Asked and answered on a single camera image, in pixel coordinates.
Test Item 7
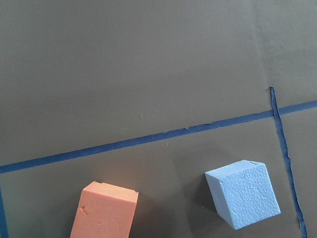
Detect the light blue block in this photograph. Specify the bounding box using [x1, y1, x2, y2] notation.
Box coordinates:
[205, 160, 280, 230]

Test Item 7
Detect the left orange foam block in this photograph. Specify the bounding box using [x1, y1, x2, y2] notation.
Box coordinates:
[70, 181, 139, 238]

